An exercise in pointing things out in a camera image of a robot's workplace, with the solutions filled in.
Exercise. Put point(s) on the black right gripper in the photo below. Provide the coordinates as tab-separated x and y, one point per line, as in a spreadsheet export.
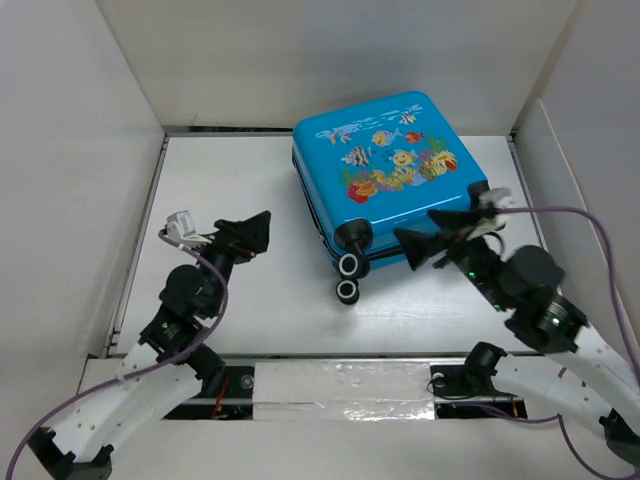
418	245

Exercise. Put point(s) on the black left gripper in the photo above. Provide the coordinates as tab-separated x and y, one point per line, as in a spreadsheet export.
248	235

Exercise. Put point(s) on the blue kids suitcase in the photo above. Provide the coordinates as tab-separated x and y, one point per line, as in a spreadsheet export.
371	168

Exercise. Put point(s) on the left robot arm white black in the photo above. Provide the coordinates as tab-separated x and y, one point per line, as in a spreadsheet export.
168	364

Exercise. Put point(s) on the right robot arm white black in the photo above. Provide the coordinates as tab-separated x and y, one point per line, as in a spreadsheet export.
583	378

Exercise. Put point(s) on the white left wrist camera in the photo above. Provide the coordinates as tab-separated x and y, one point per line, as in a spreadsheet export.
180	230

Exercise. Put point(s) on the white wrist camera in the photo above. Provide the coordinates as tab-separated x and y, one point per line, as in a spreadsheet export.
490	204
180	230

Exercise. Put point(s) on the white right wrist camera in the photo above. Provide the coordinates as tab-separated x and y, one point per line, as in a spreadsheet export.
490	204

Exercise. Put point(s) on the metal base rail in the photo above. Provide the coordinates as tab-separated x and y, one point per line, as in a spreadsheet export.
388	388

